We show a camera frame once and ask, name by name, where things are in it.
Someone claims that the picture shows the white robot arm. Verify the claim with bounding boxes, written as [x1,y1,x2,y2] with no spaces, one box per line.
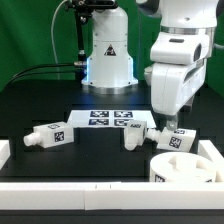
[83,0,224,130]

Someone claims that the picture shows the white round stool seat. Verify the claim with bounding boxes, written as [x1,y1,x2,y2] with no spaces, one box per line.
[149,152,217,183]

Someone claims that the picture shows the white left fence bar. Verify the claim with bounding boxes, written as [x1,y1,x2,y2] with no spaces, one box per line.
[0,140,10,170]

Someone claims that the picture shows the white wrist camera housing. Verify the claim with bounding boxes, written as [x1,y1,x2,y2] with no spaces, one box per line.
[150,32,210,65]

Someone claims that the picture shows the white right fence bar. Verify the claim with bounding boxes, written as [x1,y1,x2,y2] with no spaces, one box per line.
[198,140,224,183]

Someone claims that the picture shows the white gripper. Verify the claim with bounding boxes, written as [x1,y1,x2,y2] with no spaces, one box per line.
[144,59,207,129]

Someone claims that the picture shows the white marker sheet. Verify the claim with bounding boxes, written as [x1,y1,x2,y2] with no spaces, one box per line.
[68,110,156,128]

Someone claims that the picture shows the grey thin cable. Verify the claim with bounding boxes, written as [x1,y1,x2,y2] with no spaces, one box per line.
[50,0,70,80]

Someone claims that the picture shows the black cables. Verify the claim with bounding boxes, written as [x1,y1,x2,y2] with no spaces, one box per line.
[6,60,88,88]

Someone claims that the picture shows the white front fence bar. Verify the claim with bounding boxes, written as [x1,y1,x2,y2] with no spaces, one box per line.
[0,182,224,210]

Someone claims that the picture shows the white fence bar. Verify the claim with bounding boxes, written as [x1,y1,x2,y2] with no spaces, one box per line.
[0,140,10,170]
[198,140,224,183]
[0,182,224,210]

